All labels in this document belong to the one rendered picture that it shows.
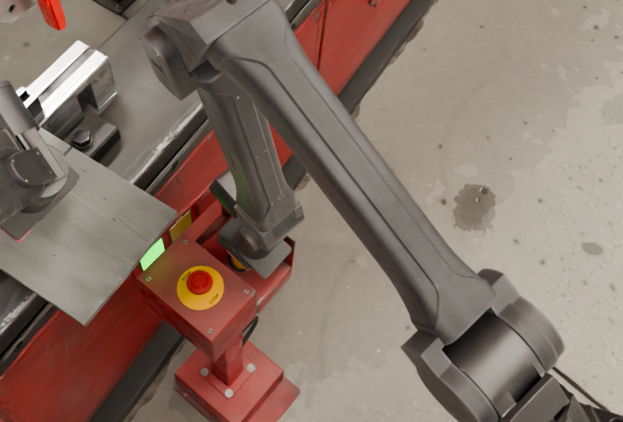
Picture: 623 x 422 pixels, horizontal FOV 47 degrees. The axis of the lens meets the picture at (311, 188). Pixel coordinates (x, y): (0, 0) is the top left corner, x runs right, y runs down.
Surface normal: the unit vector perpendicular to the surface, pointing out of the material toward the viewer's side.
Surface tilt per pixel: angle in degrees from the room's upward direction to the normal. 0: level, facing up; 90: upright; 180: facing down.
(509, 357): 17
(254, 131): 82
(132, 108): 0
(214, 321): 0
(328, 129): 29
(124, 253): 0
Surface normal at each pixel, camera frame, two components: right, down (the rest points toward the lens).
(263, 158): 0.66, 0.61
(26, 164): 0.84, -0.49
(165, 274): 0.07, -0.48
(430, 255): 0.29, -0.04
